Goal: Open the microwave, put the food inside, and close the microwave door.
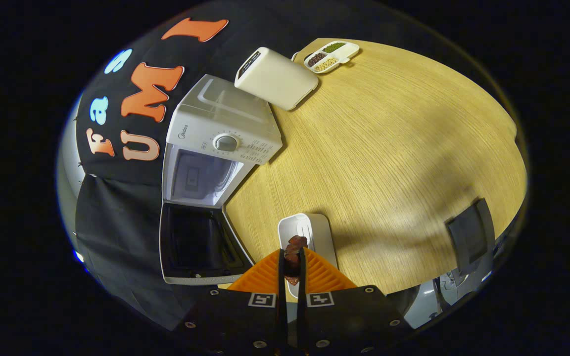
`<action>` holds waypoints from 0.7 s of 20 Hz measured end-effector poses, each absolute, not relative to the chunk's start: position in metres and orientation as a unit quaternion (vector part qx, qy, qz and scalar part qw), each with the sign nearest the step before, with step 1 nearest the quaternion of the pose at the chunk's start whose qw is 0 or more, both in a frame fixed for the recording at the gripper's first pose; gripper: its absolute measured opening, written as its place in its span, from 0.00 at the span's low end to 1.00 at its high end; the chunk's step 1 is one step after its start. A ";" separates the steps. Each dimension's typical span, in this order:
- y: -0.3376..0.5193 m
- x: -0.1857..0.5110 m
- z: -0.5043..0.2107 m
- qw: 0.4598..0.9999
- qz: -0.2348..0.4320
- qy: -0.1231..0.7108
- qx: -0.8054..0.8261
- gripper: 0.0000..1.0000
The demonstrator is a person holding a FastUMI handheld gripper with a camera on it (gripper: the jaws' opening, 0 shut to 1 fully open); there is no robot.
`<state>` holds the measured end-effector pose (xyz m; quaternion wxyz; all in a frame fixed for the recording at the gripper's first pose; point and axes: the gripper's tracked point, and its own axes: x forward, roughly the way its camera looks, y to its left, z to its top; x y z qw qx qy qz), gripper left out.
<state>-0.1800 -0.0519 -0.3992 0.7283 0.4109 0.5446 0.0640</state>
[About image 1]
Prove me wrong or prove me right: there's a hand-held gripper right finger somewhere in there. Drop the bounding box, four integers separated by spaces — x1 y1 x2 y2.
297 247 415 355

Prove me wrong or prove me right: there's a white microwave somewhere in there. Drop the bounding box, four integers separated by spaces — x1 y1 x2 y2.
159 74 284 286

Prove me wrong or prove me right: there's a brown meat piece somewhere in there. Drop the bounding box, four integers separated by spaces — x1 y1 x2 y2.
284 235 309 286

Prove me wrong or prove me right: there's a white toaster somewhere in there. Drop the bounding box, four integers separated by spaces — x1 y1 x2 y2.
235 47 319 111

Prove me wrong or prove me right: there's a white divided bean dish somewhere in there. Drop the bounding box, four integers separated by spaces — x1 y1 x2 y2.
304 41 360 75

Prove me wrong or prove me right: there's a black chair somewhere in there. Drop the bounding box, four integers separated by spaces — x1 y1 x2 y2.
436 198 496 297

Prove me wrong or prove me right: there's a white slotted tray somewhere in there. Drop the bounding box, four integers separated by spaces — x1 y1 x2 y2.
278 213 338 299

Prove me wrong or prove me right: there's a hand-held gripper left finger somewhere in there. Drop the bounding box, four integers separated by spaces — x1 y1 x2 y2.
176 249 288 355

